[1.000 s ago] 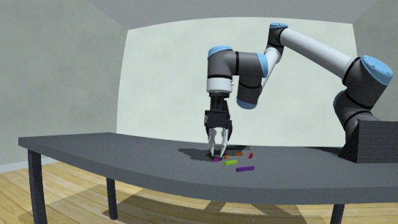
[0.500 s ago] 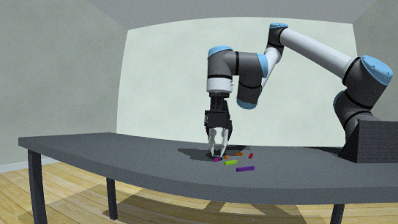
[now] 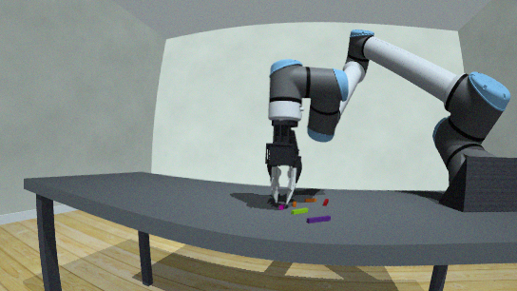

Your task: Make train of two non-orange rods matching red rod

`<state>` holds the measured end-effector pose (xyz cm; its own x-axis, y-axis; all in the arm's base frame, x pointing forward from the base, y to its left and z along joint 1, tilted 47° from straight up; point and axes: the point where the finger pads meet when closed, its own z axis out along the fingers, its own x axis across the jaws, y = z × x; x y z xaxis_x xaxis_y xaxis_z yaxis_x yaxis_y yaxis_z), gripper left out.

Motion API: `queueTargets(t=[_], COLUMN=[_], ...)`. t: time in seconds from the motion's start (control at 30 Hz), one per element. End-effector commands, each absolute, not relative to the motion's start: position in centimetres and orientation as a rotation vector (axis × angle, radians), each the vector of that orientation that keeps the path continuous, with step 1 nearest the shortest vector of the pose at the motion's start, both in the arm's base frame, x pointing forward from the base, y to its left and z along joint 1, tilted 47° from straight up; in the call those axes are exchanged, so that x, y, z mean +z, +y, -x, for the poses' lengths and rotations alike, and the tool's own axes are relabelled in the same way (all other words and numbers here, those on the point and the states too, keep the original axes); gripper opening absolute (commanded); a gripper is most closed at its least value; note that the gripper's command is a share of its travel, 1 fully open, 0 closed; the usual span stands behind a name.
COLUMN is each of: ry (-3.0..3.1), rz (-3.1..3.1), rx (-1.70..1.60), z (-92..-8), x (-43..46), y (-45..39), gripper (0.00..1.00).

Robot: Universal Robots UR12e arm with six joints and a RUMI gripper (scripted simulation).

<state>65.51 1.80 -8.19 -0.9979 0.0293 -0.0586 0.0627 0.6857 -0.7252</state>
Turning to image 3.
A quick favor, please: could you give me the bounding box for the lime green rod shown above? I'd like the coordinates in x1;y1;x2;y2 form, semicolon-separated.
291;208;308;215

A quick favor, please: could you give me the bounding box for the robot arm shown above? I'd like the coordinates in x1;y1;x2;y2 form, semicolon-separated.
268;29;510;185

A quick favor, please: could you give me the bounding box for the purple rod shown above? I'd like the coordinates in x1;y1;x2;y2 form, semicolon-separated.
307;216;331;223

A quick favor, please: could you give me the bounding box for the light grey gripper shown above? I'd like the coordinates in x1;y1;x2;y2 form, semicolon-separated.
265;120;302;204

